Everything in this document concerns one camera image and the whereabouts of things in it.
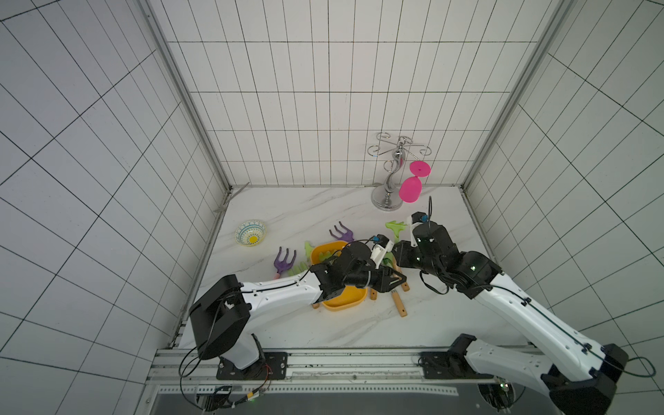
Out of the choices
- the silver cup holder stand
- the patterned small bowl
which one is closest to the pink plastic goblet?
the silver cup holder stand

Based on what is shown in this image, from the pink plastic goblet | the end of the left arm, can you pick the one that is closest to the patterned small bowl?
the end of the left arm

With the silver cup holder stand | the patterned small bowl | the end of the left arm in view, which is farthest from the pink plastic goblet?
the patterned small bowl

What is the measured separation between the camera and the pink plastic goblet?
897 mm

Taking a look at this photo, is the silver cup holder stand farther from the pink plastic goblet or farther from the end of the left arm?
the end of the left arm

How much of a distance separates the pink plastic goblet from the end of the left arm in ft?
1.32

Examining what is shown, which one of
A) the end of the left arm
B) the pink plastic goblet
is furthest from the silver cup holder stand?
the end of the left arm

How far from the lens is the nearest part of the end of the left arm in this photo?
1.92ft

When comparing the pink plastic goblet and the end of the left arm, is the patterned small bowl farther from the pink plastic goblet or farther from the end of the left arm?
the pink plastic goblet

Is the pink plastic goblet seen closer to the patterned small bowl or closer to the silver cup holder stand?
the silver cup holder stand
